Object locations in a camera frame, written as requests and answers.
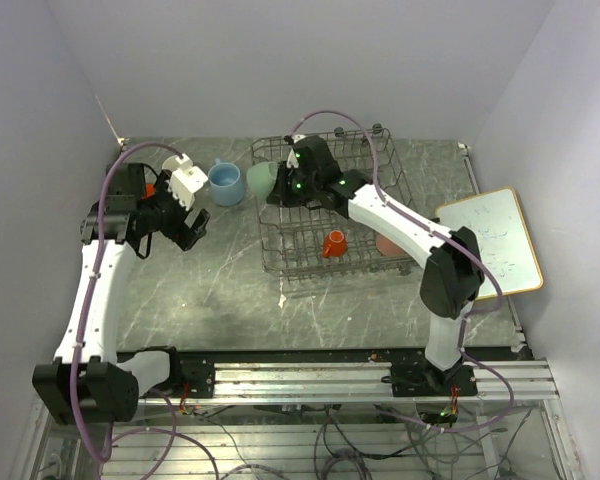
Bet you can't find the small orange cup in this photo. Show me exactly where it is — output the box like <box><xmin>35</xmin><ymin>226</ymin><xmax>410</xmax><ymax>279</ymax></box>
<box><xmin>322</xmin><ymin>230</ymin><xmax>347</xmax><ymax>258</ymax></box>

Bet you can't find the mint green mug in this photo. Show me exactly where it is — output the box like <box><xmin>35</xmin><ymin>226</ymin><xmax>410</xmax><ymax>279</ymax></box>
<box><xmin>246</xmin><ymin>162</ymin><xmax>278</xmax><ymax>200</ymax></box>

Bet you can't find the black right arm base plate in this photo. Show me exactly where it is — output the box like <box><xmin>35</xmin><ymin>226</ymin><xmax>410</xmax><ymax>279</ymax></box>
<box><xmin>381</xmin><ymin>362</ymin><xmax>478</xmax><ymax>398</ymax></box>

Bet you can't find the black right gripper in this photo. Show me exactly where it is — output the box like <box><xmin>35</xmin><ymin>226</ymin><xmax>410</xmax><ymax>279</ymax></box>
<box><xmin>268</xmin><ymin>162</ymin><xmax>319</xmax><ymax>209</ymax></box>

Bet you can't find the light blue mug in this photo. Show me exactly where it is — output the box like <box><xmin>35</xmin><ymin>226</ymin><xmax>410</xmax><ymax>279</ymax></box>
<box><xmin>208</xmin><ymin>158</ymin><xmax>246</xmax><ymax>207</ymax></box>

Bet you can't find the grey wire dish rack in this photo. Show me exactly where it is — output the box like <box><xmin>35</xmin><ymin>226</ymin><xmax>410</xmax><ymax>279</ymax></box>
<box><xmin>251</xmin><ymin>123</ymin><xmax>417</xmax><ymax>280</ymax></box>

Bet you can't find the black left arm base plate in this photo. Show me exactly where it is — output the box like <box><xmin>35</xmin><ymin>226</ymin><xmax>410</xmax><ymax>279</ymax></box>
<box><xmin>179</xmin><ymin>357</ymin><xmax>216</xmax><ymax>399</ymax></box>

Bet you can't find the yellow framed whiteboard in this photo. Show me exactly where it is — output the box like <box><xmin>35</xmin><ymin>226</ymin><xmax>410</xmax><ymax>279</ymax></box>
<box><xmin>435</xmin><ymin>187</ymin><xmax>544</xmax><ymax>295</ymax></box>

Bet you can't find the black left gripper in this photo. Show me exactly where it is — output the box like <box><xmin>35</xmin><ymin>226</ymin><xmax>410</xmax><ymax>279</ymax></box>
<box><xmin>138</xmin><ymin>170</ymin><xmax>211</xmax><ymax>251</ymax></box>

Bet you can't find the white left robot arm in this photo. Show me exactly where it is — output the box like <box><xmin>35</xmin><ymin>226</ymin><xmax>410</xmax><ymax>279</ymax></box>
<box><xmin>32</xmin><ymin>155</ymin><xmax>210</xmax><ymax>425</ymax></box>

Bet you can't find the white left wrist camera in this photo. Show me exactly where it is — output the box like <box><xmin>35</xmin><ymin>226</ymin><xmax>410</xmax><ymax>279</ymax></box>
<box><xmin>162</xmin><ymin>154</ymin><xmax>208</xmax><ymax>211</ymax></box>

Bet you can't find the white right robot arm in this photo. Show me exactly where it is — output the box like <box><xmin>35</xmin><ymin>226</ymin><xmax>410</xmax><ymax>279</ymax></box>
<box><xmin>266</xmin><ymin>134</ymin><xmax>485</xmax><ymax>396</ymax></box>

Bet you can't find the pink plastic tumbler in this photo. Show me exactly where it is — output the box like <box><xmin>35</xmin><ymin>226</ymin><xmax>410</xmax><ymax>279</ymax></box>
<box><xmin>375</xmin><ymin>234</ymin><xmax>405</xmax><ymax>257</ymax></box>

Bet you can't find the aluminium mounting rail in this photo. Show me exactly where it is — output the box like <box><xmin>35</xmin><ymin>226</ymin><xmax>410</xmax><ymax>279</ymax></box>
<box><xmin>134</xmin><ymin>360</ymin><xmax>560</xmax><ymax>405</ymax></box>

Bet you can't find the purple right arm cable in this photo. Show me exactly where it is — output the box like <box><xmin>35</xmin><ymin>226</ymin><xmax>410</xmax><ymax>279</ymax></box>
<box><xmin>289</xmin><ymin>110</ymin><xmax>515</xmax><ymax>435</ymax></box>

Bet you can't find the large orange mug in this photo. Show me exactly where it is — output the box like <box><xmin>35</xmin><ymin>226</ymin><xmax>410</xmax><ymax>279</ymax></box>
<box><xmin>143</xmin><ymin>183</ymin><xmax>155</xmax><ymax>198</ymax></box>

